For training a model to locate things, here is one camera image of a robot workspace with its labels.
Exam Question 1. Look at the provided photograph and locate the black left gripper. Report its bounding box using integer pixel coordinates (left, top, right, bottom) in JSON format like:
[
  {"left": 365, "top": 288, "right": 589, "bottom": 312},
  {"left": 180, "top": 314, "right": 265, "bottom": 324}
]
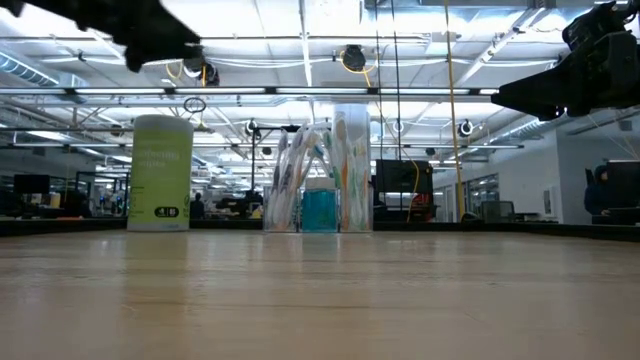
[{"left": 0, "top": 0, "right": 204, "bottom": 72}]

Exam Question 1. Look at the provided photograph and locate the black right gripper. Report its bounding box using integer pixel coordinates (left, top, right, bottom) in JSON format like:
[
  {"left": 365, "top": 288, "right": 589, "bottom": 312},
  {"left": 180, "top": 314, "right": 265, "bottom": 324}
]
[{"left": 492, "top": 0, "right": 640, "bottom": 121}]

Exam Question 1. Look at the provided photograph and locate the bagged purple toothbrush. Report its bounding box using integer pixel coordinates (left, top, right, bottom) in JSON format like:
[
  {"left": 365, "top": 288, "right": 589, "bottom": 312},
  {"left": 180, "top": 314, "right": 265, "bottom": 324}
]
[
  {"left": 272, "top": 127, "right": 306, "bottom": 231},
  {"left": 264, "top": 129, "right": 291, "bottom": 231}
]

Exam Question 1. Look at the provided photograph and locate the clear plastic organizer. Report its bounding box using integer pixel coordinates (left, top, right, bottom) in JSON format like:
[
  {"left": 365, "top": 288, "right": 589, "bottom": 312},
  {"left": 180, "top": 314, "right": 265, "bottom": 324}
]
[{"left": 260, "top": 183, "right": 374, "bottom": 233}]

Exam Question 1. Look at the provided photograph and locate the blue mouthwash bottle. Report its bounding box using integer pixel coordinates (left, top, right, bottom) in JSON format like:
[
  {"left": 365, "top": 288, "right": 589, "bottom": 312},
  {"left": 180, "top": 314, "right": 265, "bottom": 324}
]
[
  {"left": 314, "top": 177, "right": 339, "bottom": 233},
  {"left": 307, "top": 177, "right": 331, "bottom": 233},
  {"left": 299, "top": 177, "right": 324, "bottom": 233}
]

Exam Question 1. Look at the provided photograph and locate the person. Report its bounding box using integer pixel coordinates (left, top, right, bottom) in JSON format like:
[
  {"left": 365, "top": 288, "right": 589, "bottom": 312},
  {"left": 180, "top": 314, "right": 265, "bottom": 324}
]
[
  {"left": 583, "top": 164, "right": 614, "bottom": 217},
  {"left": 189, "top": 192, "right": 205, "bottom": 221}
]

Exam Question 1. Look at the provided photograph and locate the black desk monitor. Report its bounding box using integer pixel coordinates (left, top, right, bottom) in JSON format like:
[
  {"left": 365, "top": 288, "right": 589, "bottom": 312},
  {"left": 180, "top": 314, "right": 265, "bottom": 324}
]
[{"left": 605, "top": 159, "right": 640, "bottom": 201}]

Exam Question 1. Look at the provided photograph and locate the mesh office chair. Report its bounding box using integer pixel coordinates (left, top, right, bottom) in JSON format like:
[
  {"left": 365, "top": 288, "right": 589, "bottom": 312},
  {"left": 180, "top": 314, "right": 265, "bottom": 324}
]
[{"left": 478, "top": 199, "right": 517, "bottom": 224}]

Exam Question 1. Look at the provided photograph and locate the green wipes canister white lid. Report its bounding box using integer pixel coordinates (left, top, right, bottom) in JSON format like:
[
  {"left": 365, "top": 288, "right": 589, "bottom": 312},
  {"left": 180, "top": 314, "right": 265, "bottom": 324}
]
[{"left": 126, "top": 113, "right": 195, "bottom": 233}]

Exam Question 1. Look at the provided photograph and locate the long ceiling light bar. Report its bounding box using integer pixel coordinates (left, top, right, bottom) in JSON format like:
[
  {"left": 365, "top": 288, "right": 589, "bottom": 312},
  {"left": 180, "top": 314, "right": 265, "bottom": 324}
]
[{"left": 0, "top": 85, "right": 496, "bottom": 97}]

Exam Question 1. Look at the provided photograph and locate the black screen on cart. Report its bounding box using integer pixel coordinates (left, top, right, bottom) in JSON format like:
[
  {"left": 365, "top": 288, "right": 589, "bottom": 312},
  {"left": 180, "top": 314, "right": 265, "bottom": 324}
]
[{"left": 373, "top": 158, "right": 434, "bottom": 224}]

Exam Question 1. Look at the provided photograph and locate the white building column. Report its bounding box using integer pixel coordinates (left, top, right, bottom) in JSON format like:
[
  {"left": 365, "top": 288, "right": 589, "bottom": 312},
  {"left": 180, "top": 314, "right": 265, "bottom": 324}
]
[{"left": 332, "top": 103, "right": 372, "bottom": 232}]

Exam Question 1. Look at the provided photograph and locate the computer monitor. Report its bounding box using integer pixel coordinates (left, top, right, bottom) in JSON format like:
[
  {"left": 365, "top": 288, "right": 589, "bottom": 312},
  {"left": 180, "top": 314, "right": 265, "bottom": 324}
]
[{"left": 13, "top": 173, "right": 52, "bottom": 195}]

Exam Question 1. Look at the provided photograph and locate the black hanging cable loop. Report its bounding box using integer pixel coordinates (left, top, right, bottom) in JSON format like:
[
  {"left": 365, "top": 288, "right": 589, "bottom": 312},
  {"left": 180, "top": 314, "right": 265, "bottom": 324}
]
[{"left": 182, "top": 95, "right": 208, "bottom": 115}]

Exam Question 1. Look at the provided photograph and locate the yellow hanging cable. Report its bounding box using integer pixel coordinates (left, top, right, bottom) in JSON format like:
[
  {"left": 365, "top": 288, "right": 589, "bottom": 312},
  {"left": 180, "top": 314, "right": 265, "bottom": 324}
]
[{"left": 443, "top": 0, "right": 467, "bottom": 222}]

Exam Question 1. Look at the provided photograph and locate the thin black hanging cable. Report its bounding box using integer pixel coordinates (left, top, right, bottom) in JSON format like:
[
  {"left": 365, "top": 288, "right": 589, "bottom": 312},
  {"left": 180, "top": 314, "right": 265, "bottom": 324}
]
[{"left": 374, "top": 0, "right": 382, "bottom": 162}]

